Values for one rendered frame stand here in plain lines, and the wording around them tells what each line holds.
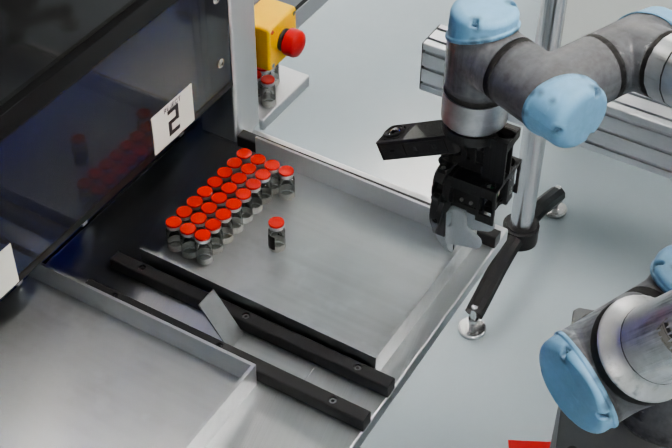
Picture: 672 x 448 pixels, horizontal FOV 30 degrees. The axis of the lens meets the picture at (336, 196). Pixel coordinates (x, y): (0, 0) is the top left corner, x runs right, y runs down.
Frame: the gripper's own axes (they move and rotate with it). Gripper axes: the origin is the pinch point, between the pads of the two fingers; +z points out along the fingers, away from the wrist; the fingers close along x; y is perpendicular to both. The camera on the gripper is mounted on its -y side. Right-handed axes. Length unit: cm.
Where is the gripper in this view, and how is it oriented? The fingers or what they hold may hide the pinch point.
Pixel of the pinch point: (446, 240)
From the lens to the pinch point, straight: 156.8
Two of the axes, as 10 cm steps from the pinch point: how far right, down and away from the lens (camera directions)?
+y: 8.6, 3.4, -3.8
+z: 0.0, 7.4, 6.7
